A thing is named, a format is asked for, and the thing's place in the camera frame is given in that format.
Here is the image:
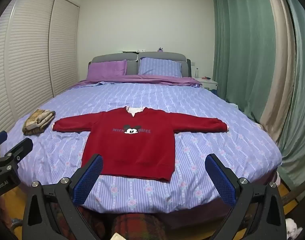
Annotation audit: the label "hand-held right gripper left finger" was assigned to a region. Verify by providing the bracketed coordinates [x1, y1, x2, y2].
[22, 154, 104, 240]

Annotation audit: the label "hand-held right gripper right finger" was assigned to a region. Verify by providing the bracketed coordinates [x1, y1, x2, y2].
[205, 154, 288, 240]

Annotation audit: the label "red cartoon print sweater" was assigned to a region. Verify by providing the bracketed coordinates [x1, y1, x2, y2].
[52, 106, 230, 182]

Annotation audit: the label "folded beige brown clothes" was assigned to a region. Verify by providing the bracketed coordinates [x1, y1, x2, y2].
[22, 109, 56, 136]

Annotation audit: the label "blue floral striped duvet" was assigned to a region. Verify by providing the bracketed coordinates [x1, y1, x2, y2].
[0, 81, 283, 214]

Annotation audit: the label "person's plaid pants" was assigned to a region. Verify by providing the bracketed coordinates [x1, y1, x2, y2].
[77, 205, 168, 240]

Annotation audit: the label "white louvered wardrobe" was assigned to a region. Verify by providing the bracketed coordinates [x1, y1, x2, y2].
[0, 0, 80, 158]

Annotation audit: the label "white fluffy slipper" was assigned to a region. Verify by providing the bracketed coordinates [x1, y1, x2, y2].
[285, 217, 305, 240]

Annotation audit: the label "white nightstand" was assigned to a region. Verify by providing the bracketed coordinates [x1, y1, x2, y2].
[195, 77, 218, 92]

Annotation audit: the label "green curtain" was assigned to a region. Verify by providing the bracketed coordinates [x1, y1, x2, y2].
[278, 0, 305, 180]
[212, 0, 280, 120]

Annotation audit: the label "purple pillow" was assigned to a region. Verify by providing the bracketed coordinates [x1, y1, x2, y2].
[86, 59, 128, 81]

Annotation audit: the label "purple bed sheet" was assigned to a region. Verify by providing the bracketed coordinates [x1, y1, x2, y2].
[70, 74, 202, 88]

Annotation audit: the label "beige curtain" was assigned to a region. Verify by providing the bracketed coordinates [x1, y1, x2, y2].
[259, 0, 297, 143]

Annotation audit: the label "grey padded headboard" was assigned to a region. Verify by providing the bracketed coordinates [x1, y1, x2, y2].
[89, 51, 192, 78]

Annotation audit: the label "blue striped pillow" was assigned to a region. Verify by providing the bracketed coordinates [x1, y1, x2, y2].
[138, 57, 183, 78]

